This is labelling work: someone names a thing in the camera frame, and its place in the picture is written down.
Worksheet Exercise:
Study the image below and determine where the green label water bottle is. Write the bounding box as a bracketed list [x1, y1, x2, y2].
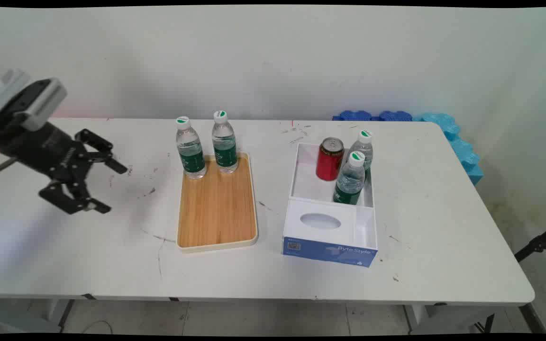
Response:
[175, 116, 207, 180]
[349, 130, 374, 172]
[211, 110, 239, 174]
[333, 151, 366, 206]

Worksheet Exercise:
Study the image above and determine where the red soda can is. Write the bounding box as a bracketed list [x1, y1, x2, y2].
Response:
[316, 137, 345, 182]

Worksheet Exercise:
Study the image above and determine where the black tripod leg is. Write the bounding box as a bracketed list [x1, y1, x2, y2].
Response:
[514, 220, 546, 263]

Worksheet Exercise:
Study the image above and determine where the grey table leg frame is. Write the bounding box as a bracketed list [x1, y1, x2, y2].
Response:
[402, 304, 546, 335]

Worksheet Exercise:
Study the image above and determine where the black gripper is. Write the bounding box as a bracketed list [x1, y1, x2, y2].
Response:
[0, 118, 128, 215]

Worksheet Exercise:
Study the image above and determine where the wooden tray with cream rim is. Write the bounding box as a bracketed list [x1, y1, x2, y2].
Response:
[176, 152, 259, 253]

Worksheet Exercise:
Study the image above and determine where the grey table leg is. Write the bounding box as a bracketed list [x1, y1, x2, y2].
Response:
[45, 299, 75, 328]

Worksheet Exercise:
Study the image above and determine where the white and blue cardboard box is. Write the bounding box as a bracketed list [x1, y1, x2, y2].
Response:
[282, 142, 379, 268]

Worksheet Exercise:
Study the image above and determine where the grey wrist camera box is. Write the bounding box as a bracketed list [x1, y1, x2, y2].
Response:
[9, 78, 68, 133]

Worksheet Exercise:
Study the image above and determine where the black cable on floor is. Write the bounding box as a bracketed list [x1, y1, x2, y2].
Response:
[78, 320, 114, 334]

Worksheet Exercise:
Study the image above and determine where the cyan foam puzzle mat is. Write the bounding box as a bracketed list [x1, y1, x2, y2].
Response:
[412, 112, 484, 186]

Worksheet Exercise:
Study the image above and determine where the blue foam puzzle mat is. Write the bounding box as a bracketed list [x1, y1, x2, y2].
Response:
[332, 110, 380, 122]
[379, 111, 414, 122]

